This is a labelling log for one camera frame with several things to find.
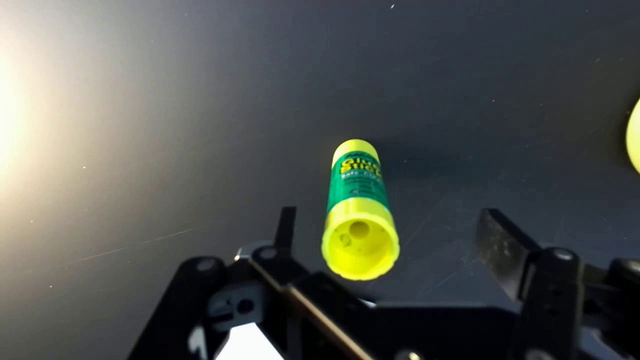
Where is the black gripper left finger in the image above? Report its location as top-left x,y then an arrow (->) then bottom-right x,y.
129,205 -> 301,360

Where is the green yellow marker stick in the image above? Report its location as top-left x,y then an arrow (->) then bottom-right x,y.
321,136 -> 402,281

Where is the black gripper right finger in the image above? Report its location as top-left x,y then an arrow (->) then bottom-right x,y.
474,205 -> 640,360

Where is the yellow cup with handle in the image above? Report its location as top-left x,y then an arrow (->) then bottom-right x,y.
624,98 -> 640,175

